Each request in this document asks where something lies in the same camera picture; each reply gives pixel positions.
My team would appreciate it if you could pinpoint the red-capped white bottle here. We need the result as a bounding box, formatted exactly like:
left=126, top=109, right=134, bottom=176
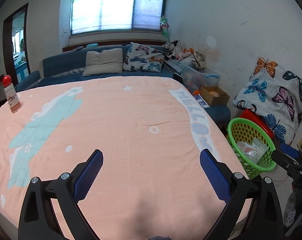
left=2, top=75, right=22, bottom=114

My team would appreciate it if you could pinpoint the pink printed blanket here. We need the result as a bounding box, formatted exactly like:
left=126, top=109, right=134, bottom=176
left=0, top=76, right=250, bottom=240

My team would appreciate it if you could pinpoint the white blue booklet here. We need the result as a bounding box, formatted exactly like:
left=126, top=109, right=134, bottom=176
left=192, top=94, right=210, bottom=108

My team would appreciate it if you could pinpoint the red plastic container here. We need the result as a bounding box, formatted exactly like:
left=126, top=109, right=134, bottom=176
left=239, top=109, right=275, bottom=139

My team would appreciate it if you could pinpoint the large butterfly print cushion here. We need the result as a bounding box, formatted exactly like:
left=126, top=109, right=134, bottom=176
left=233, top=57, right=302, bottom=144

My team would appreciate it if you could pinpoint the window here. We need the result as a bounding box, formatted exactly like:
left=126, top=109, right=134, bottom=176
left=70, top=0, right=169, bottom=35

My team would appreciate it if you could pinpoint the butterfly print pillow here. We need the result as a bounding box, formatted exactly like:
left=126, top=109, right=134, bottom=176
left=122, top=42, right=166, bottom=72

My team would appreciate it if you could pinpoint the clear plastic storage box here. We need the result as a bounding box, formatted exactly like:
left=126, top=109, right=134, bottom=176
left=181, top=64, right=221, bottom=88

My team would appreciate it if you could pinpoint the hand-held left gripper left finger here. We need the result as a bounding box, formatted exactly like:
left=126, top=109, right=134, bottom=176
left=18, top=149, right=104, bottom=240

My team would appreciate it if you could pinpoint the orange white plush toy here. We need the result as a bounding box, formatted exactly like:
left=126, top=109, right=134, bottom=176
left=179, top=48, right=195, bottom=60

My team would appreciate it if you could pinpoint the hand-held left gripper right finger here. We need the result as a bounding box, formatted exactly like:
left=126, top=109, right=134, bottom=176
left=199, top=149, right=284, bottom=240

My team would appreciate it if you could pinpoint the green plastic basket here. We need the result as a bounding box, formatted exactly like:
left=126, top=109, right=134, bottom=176
left=226, top=117, right=277, bottom=179

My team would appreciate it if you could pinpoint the cardboard box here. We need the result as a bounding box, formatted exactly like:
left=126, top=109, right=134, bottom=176
left=200, top=86, right=230, bottom=106

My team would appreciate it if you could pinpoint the patterned crumpled cloth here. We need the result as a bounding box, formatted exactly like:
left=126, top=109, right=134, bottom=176
left=192, top=51, right=206, bottom=70

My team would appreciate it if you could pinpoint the colourful pinwheel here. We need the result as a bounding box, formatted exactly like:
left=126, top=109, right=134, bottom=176
left=159, top=16, right=172, bottom=43

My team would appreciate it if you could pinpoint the dark wooden door frame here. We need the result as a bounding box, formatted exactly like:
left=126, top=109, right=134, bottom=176
left=3, top=2, right=30, bottom=85

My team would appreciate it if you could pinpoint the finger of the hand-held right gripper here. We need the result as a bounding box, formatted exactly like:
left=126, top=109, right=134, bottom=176
left=280, top=143, right=302, bottom=164
left=271, top=150, right=301, bottom=172

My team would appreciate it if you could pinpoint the blue sofa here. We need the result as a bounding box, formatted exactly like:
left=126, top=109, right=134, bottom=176
left=15, top=44, right=231, bottom=125

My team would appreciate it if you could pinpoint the beige pillow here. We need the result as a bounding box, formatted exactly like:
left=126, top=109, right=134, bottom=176
left=82, top=48, right=124, bottom=77

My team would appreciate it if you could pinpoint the black white plush cow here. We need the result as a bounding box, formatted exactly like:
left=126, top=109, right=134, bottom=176
left=162, top=39, right=182, bottom=60

